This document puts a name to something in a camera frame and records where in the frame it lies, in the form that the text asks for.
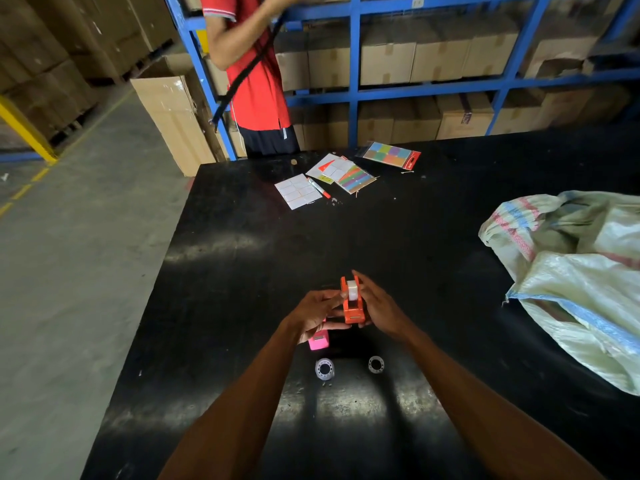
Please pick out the blue metal shelf rack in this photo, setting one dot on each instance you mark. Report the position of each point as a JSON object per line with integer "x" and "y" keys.
{"x": 354, "y": 69}

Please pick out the stack of palletised cardboard boxes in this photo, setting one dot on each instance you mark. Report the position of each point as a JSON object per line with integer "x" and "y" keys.
{"x": 60, "y": 49}

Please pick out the woven plastic sack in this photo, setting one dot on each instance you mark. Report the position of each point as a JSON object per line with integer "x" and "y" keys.
{"x": 575, "y": 274}

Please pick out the row of cardboard boxes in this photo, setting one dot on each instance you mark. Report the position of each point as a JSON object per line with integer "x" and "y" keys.
{"x": 430, "y": 64}

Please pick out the clear tape roll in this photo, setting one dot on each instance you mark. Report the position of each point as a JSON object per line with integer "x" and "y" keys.
{"x": 376, "y": 364}
{"x": 324, "y": 369}

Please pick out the pink tape dispenser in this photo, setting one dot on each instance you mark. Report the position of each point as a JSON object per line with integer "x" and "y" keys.
{"x": 319, "y": 339}

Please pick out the person's left forearm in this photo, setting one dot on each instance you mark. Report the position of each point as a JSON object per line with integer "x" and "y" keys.
{"x": 240, "y": 409}

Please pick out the red and white marker pen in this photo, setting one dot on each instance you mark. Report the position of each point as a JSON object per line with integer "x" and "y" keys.
{"x": 318, "y": 187}

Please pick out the yellow floor barrier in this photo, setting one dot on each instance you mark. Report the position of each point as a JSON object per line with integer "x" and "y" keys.
{"x": 25, "y": 127}

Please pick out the orange tape dispenser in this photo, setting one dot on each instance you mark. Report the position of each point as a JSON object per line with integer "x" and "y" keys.
{"x": 353, "y": 304}

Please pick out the striped colourful sticky tabs pack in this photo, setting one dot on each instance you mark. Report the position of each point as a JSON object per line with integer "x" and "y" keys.
{"x": 356, "y": 178}

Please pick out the white sticker sheet pack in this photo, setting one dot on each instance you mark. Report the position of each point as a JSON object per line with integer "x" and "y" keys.
{"x": 330, "y": 168}

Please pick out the person's left hand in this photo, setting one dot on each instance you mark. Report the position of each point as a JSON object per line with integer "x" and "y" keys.
{"x": 310, "y": 314}

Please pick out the white label sheet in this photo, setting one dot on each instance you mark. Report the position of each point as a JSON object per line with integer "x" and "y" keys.
{"x": 298, "y": 191}

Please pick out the colourful sticky notes pack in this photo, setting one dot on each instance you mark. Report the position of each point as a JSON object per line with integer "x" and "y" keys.
{"x": 390, "y": 154}

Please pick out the person's right forearm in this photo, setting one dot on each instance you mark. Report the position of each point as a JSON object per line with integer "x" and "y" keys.
{"x": 480, "y": 409}

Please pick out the person's left thumb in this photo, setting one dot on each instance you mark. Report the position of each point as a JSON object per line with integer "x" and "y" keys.
{"x": 336, "y": 325}

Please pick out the person's right hand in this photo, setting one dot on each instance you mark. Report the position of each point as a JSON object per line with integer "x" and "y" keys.
{"x": 382, "y": 309}

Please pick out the tall open cardboard box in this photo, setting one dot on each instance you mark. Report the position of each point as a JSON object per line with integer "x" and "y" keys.
{"x": 175, "y": 114}

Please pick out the person's right thumb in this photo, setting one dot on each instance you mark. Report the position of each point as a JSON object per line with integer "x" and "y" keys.
{"x": 364, "y": 318}

